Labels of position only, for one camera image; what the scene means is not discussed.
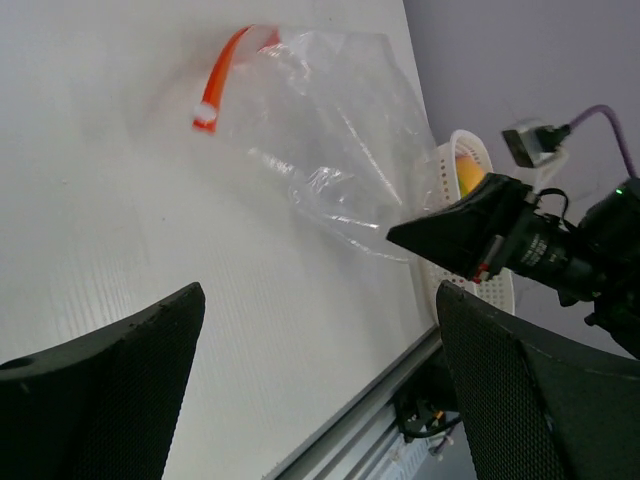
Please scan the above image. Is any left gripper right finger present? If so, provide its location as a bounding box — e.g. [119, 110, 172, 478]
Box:
[436, 281, 639, 479]

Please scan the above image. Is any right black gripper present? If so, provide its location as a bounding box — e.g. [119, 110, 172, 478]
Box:
[386, 173, 600, 300]

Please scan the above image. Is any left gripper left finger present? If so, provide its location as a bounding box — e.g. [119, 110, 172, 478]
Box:
[1, 283, 205, 479]

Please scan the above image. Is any clear zip top bag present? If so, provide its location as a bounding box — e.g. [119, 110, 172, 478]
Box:
[193, 24, 438, 262]

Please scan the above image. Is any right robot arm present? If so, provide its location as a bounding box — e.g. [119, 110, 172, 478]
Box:
[387, 173, 639, 357]

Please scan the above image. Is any yellow green mango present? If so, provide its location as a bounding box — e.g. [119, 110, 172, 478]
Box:
[455, 156, 486, 197]

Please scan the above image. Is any white perforated plastic basket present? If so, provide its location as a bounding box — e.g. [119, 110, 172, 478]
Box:
[417, 128, 516, 316]

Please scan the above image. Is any white slotted cable duct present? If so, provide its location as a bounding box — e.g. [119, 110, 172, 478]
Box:
[362, 435, 442, 480]

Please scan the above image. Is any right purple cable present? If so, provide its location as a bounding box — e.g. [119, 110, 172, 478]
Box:
[567, 103, 640, 180]

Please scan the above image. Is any aluminium mounting rail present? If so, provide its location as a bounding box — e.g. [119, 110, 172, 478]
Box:
[266, 330, 440, 479]

